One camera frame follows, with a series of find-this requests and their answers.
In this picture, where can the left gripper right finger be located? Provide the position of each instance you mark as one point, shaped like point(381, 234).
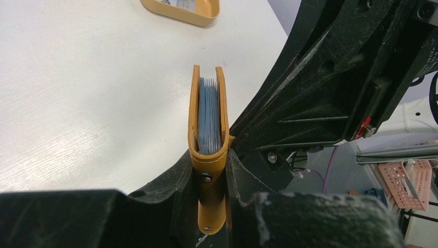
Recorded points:
point(259, 217)

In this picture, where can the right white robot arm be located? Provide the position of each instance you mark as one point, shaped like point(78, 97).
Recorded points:
point(410, 116)

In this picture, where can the pink perforated basket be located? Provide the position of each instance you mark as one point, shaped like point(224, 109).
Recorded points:
point(408, 184)

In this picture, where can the yellow leather card holder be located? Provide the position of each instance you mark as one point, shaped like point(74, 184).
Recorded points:
point(209, 140)

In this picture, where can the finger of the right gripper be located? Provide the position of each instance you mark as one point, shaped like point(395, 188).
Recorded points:
point(318, 92)

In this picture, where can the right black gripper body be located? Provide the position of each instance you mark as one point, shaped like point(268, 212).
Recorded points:
point(394, 41)

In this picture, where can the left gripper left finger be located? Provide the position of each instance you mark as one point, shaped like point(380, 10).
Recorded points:
point(163, 213)

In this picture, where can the aluminium frame rail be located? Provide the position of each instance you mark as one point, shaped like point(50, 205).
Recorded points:
point(421, 151)

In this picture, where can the orange oval tray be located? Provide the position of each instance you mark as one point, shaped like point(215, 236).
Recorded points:
point(198, 12)

